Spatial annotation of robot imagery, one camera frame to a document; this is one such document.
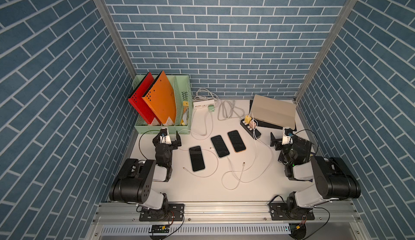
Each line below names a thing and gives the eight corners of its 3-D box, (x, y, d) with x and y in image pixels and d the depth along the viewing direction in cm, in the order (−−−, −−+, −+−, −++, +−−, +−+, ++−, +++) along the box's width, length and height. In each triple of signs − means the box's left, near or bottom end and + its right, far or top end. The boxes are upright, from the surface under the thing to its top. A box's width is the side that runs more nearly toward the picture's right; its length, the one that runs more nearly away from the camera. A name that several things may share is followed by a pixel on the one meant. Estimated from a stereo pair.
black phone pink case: (234, 153, 96) (235, 151, 94) (227, 134, 105) (227, 132, 103) (245, 150, 97) (246, 148, 95) (236, 131, 106) (237, 129, 104)
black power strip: (255, 140, 101) (256, 137, 98) (239, 124, 109) (239, 120, 106) (261, 135, 103) (263, 132, 100) (245, 120, 111) (246, 116, 108)
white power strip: (193, 111, 115) (193, 107, 112) (193, 106, 118) (192, 101, 115) (215, 108, 117) (215, 104, 114) (214, 103, 120) (214, 99, 117)
